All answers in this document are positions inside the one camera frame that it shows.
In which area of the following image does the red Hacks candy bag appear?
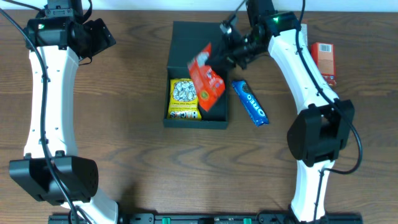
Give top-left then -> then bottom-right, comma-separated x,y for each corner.
187,43 -> 226,112

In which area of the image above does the dark green box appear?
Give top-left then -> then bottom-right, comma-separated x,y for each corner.
163,21 -> 229,129

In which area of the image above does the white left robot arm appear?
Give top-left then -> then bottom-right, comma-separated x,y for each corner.
9,17 -> 119,223

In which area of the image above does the red carton box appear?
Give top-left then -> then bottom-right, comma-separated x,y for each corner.
310,42 -> 336,86

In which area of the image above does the brown carton box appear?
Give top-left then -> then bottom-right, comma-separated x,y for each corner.
301,19 -> 308,47

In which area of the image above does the blue Oreo cookie pack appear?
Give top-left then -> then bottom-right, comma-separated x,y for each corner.
231,80 -> 269,126

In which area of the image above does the yellow Hacks candy bag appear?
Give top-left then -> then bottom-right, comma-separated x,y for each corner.
167,78 -> 201,120

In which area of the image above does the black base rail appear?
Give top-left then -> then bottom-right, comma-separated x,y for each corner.
48,212 -> 363,224

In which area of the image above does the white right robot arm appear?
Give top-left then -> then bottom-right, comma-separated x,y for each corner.
207,1 -> 363,223

